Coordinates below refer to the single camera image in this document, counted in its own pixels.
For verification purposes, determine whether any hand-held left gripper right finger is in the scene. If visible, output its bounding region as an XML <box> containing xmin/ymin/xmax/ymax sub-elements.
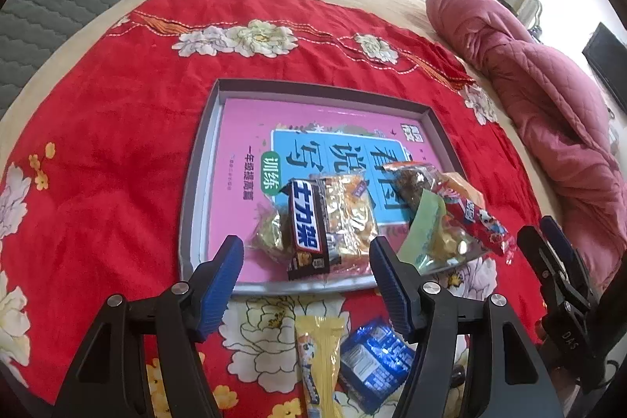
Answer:
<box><xmin>369</xmin><ymin>237</ymin><xmax>565</xmax><ymax>418</ymax></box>

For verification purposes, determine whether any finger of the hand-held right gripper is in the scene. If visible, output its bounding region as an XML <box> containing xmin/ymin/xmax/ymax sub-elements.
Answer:
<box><xmin>540</xmin><ymin>215</ymin><xmax>602</xmax><ymax>300</ymax></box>
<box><xmin>517</xmin><ymin>225</ymin><xmax>592</xmax><ymax>312</ymax></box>

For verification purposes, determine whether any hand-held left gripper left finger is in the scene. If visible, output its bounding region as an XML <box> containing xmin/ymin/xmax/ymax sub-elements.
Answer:
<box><xmin>51</xmin><ymin>235</ymin><xmax>245</xmax><ymax>418</ymax></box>

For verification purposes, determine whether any green and yellow snack packet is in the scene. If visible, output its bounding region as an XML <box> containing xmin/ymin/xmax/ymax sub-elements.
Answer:
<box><xmin>394</xmin><ymin>188</ymin><xmax>486</xmax><ymax>274</ymax></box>

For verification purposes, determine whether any golden snack packet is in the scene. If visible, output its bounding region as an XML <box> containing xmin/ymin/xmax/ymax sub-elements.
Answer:
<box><xmin>247</xmin><ymin>203</ymin><xmax>295</xmax><ymax>263</ymax></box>

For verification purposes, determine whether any yellow rice cracker packet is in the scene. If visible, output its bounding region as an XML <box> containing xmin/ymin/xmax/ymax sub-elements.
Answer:
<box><xmin>313</xmin><ymin>170</ymin><xmax>380</xmax><ymax>274</ymax></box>

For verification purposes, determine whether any red cartoon candy packet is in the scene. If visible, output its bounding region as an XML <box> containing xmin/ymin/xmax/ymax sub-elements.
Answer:
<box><xmin>436</xmin><ymin>178</ymin><xmax>519</xmax><ymax>258</ymax></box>

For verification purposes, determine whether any dark chocolate bar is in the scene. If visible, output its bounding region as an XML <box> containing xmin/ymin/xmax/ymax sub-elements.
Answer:
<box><xmin>285</xmin><ymin>177</ymin><xmax>331</xmax><ymax>282</ymax></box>

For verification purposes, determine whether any grey cardboard box tray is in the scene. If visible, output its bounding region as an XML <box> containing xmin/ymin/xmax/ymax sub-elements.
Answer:
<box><xmin>179</xmin><ymin>78</ymin><xmax>471</xmax><ymax>297</ymax></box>

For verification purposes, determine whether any blue cookie packet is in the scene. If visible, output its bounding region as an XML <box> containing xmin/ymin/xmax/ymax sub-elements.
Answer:
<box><xmin>339</xmin><ymin>319</ymin><xmax>417</xmax><ymax>415</ymax></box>

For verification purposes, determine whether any yellow cartoon snack packet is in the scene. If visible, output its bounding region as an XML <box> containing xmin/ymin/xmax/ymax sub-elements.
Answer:
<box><xmin>294</xmin><ymin>314</ymin><xmax>346</xmax><ymax>418</ymax></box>

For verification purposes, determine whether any clear orange-edged snack packet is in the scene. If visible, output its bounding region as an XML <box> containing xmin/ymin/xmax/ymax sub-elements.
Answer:
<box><xmin>382</xmin><ymin>161</ymin><xmax>444</xmax><ymax>223</ymax></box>

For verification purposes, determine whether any pink book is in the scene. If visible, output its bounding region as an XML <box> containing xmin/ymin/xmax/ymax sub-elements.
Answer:
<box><xmin>201</xmin><ymin>100</ymin><xmax>454</xmax><ymax>286</ymax></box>

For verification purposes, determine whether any red floral cloth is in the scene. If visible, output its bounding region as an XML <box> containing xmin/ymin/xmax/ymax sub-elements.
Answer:
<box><xmin>0</xmin><ymin>0</ymin><xmax>559</xmax><ymax>418</ymax></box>

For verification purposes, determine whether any pink quilt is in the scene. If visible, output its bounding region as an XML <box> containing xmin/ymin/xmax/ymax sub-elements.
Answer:
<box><xmin>425</xmin><ymin>0</ymin><xmax>623</xmax><ymax>291</ymax></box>

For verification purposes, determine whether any black television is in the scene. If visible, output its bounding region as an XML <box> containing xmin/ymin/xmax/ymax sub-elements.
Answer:
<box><xmin>582</xmin><ymin>22</ymin><xmax>627</xmax><ymax>115</ymax></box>

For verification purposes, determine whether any white metal chair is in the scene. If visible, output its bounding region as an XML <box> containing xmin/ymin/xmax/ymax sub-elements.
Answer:
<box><xmin>504</xmin><ymin>0</ymin><xmax>542</xmax><ymax>24</ymax></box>

